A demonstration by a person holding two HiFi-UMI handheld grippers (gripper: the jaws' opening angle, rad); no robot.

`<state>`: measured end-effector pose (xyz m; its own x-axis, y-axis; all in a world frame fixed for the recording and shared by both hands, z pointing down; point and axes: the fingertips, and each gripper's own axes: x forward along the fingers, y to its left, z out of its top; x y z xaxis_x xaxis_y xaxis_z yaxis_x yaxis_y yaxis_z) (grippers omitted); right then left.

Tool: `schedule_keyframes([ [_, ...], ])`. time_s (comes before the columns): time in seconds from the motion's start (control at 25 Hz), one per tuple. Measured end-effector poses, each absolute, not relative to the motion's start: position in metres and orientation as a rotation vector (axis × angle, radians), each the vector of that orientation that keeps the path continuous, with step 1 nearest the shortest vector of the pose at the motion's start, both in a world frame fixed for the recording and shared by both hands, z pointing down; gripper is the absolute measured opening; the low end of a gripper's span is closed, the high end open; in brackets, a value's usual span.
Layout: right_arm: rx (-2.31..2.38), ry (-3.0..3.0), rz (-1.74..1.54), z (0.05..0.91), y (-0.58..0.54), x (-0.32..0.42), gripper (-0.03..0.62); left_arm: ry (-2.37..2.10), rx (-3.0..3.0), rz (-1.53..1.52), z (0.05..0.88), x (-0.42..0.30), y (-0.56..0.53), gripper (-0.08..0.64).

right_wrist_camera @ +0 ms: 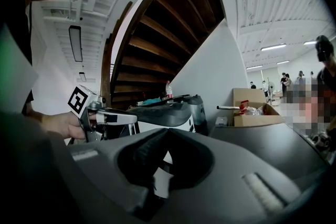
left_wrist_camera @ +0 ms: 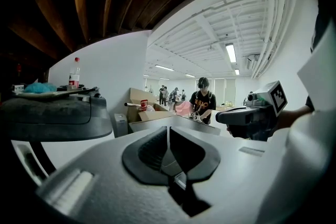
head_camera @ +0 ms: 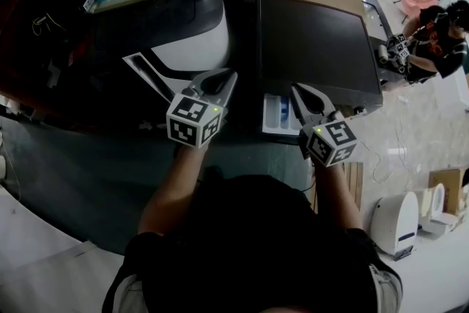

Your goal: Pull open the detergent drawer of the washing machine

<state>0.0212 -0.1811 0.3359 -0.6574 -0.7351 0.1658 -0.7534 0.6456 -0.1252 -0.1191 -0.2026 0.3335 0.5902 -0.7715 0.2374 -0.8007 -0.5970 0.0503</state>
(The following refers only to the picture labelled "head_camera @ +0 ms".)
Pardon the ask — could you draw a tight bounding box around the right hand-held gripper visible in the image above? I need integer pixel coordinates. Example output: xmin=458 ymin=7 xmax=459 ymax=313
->
xmin=291 ymin=83 xmax=358 ymax=169

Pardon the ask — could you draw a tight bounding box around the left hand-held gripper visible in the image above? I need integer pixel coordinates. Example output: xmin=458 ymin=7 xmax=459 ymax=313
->
xmin=166 ymin=68 xmax=238 ymax=150

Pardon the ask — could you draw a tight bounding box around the white detergent drawer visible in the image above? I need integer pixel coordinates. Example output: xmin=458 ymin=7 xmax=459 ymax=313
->
xmin=262 ymin=93 xmax=303 ymax=136

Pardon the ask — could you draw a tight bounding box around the person's right forearm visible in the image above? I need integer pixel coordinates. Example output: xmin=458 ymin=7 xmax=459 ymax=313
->
xmin=311 ymin=161 xmax=363 ymax=232

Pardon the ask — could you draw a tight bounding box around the person's left forearm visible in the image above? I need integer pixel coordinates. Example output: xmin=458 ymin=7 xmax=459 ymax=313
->
xmin=137 ymin=142 xmax=210 ymax=235

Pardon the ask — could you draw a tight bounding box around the white ceramic toilet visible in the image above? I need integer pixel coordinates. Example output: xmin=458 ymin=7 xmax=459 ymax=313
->
xmin=417 ymin=182 xmax=461 ymax=235

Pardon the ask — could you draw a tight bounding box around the white and black rounded appliance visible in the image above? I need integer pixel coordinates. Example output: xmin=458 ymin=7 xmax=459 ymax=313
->
xmin=91 ymin=0 xmax=232 ymax=107

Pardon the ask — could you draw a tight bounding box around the black washing machine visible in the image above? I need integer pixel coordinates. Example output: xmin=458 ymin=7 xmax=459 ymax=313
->
xmin=254 ymin=0 xmax=385 ymax=146

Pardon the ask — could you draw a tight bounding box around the wooden slat mat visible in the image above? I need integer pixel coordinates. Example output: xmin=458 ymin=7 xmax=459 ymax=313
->
xmin=311 ymin=161 xmax=363 ymax=212

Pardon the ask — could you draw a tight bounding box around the person's black shoe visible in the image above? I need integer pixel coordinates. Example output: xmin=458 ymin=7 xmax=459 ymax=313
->
xmin=201 ymin=164 xmax=225 ymax=183

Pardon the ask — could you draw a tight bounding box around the grey appliance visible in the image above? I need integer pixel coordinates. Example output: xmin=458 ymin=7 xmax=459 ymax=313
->
xmin=358 ymin=0 xmax=395 ymax=89

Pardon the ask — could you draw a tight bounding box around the pink plastic tub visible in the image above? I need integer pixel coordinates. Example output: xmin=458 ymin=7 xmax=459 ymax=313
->
xmin=399 ymin=0 xmax=435 ymax=18

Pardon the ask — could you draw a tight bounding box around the small cardboard box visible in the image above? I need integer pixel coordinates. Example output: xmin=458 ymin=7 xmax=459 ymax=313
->
xmin=428 ymin=166 xmax=469 ymax=216

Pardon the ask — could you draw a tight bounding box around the person's black shirt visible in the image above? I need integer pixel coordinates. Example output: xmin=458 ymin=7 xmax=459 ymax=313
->
xmin=102 ymin=174 xmax=404 ymax=313

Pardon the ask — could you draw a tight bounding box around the white cable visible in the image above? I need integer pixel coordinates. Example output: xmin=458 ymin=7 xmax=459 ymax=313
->
xmin=361 ymin=109 xmax=422 ymax=184

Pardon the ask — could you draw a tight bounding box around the yellow cable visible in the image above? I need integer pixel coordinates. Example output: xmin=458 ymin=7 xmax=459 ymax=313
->
xmin=32 ymin=12 xmax=67 ymax=37

